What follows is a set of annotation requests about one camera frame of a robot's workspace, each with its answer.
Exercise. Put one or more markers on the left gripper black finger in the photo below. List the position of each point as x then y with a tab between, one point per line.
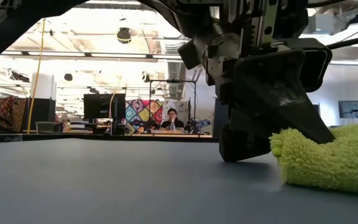
244	140
269	93

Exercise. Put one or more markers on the lime green microfibre towel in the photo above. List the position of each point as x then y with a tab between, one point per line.
328	161

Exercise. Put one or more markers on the computer monitor on arm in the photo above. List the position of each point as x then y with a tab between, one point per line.
353	109

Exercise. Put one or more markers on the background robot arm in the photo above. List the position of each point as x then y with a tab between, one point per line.
197	124

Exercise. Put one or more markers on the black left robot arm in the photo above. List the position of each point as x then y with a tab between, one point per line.
11	25

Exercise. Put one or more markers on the dark door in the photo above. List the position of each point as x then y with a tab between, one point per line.
221	118

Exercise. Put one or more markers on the white floral cloth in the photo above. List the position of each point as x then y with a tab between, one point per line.
182	107

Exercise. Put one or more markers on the clear plastic bottle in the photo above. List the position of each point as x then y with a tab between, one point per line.
172	126

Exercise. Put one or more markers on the seated person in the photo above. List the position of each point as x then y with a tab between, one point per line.
172	121

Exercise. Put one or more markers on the colourful patchwork quilt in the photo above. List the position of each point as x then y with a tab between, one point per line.
145	110

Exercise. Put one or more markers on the black ceiling dome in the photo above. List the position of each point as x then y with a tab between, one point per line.
123	35

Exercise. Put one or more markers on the long ceiling light bar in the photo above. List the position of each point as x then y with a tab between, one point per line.
117	55

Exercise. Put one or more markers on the large black monitor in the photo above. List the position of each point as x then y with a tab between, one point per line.
104	105

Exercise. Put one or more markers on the white box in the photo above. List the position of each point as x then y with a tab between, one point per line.
43	85

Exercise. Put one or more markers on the black cabinet box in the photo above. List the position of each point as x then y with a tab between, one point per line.
42	112

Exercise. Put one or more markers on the grey plastic bin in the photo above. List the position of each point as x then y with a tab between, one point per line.
45	127

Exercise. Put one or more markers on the brown patterned cloth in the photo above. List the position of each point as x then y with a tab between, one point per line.
11	112

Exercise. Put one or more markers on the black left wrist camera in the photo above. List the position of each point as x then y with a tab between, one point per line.
317	65

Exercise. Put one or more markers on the silver ventilation duct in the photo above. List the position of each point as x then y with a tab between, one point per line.
176	77

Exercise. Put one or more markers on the black metal stand frame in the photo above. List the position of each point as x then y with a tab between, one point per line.
172	81

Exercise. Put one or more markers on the black metal table frame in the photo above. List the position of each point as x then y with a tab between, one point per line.
73	137

